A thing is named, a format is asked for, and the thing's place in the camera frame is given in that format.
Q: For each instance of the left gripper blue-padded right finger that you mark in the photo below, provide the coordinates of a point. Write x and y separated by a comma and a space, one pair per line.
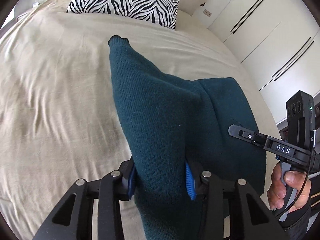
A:
229, 209

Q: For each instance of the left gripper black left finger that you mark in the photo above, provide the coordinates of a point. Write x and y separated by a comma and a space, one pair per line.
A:
72, 216

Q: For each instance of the dark teal knit sweater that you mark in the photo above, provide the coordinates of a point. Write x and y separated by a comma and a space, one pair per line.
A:
168, 121

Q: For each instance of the black jacket sleeve forearm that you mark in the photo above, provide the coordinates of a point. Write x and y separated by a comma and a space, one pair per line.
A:
297, 223

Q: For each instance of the person's right hand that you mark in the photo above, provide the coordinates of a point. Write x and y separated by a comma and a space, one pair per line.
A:
277, 190

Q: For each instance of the beige bed sheet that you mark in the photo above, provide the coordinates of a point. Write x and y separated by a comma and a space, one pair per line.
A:
58, 118

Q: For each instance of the white wardrobe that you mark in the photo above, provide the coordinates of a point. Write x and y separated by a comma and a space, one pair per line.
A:
277, 41

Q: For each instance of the zebra print pillow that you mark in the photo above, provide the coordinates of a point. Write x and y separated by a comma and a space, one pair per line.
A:
160, 12

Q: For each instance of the wall power socket right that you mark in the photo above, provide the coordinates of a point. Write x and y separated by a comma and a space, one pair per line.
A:
207, 13

